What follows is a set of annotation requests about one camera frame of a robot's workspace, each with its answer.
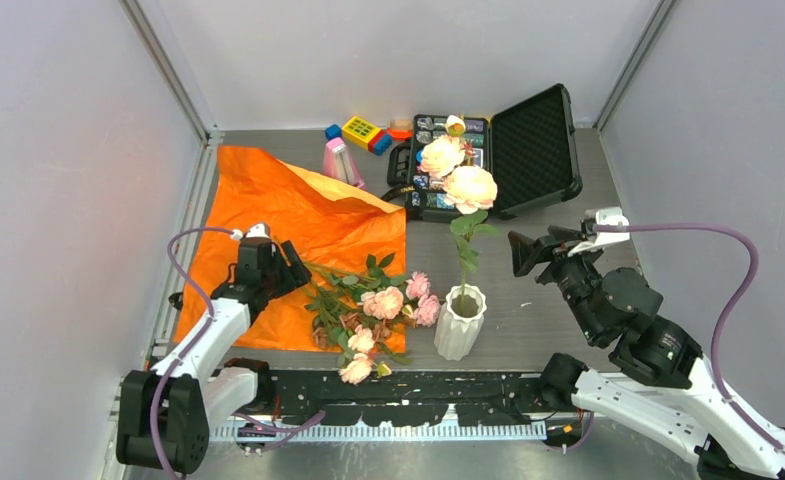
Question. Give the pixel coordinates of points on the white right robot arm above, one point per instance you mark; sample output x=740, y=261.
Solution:
x=673, y=390

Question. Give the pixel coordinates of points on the orange yellow wrapping paper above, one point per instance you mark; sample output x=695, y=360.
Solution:
x=327, y=221

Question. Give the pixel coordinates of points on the blue toy block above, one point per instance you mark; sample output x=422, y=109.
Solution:
x=333, y=131

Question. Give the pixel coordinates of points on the black open poker case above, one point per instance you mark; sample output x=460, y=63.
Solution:
x=529, y=148

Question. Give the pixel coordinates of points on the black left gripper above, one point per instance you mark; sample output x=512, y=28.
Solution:
x=293, y=273

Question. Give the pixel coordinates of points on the pink metronome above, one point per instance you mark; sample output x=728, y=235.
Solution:
x=338, y=164

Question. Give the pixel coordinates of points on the orange flower bouquet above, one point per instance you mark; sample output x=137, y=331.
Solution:
x=366, y=314

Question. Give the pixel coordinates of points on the peach rose flower stem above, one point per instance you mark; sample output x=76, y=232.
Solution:
x=471, y=190

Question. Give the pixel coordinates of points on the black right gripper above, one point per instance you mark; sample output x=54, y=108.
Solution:
x=524, y=251

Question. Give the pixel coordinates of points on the black printed ribbon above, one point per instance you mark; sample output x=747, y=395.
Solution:
x=399, y=191

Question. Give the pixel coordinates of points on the orange toy piece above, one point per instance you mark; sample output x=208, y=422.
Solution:
x=400, y=129

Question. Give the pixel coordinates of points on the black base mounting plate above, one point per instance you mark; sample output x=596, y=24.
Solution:
x=408, y=399

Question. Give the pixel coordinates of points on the white ribbed vase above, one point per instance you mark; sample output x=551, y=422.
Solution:
x=460, y=320

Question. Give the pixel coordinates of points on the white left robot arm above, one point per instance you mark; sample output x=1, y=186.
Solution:
x=167, y=412

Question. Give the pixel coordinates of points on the yellow toy block house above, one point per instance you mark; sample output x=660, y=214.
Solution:
x=367, y=135

